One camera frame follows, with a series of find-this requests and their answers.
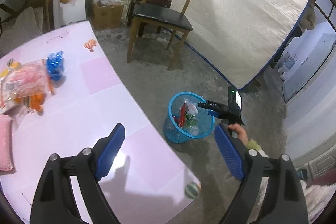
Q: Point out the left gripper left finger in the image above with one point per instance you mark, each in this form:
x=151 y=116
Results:
x=54 y=200

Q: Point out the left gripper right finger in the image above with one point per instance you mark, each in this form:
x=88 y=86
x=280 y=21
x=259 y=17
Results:
x=283 y=202

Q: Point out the green plastic bottle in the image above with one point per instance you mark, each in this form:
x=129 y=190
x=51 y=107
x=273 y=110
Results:
x=191 y=125

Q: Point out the blue plastic bag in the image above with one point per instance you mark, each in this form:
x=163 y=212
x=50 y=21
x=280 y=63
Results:
x=55 y=66

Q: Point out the blue mesh trash basket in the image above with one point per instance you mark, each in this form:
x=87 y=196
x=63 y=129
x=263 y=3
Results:
x=173 y=132

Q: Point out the right hand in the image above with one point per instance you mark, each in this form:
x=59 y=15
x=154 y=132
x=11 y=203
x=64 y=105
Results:
x=240 y=131

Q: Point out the red snack box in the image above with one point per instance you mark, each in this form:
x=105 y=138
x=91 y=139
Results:
x=182 y=116

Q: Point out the pink sponge cloth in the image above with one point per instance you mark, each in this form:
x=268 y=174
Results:
x=5 y=142

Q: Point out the pink balloon tablecloth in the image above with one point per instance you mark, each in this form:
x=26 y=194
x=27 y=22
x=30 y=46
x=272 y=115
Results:
x=147 y=181

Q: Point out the wooden chair black seat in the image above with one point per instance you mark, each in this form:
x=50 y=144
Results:
x=162 y=17

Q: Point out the beige mattress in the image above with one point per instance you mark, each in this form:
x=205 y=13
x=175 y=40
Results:
x=240 y=37

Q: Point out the clear pink snack bag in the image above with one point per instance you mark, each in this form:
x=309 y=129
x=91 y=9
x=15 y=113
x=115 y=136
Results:
x=28 y=85

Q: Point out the yellow cardboard box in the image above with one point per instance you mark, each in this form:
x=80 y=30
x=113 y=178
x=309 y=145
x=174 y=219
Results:
x=11 y=65

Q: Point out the brown cardboard box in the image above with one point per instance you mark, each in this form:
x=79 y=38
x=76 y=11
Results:
x=106 y=17

